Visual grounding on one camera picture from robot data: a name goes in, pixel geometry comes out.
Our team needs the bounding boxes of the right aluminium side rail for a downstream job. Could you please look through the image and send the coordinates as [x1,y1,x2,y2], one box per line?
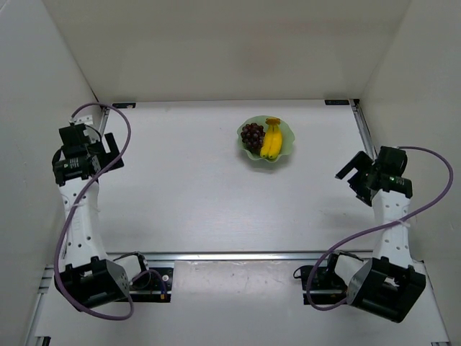
[351,99,451,343]

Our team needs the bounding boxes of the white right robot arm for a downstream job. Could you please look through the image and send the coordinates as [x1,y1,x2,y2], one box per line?
[331,146,426,323]

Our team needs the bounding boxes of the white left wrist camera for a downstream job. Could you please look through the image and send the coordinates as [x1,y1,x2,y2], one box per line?
[69,114,95,126]

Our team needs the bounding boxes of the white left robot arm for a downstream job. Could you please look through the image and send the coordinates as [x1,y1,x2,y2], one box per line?
[52,123,147,309]

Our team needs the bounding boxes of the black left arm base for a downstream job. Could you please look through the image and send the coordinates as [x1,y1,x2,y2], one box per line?
[130,259,174,303]

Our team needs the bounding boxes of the front aluminium rail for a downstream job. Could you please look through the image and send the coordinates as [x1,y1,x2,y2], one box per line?
[107,252,375,262]

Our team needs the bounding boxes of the yellow fake banana bunch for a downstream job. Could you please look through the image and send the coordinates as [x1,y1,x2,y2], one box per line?
[260,117,283,160]

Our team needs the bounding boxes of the aluminium side rail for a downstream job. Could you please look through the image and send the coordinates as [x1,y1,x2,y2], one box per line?
[22,106,107,345]
[351,99,451,343]

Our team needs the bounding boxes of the dark red fake grapes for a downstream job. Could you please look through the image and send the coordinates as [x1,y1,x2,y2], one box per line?
[240,123,265,155]

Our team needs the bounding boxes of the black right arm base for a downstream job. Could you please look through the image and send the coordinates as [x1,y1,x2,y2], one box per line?
[292,251,362,306]

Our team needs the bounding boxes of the left aluminium side rail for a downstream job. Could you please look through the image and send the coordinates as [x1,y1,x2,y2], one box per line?
[22,106,107,345]

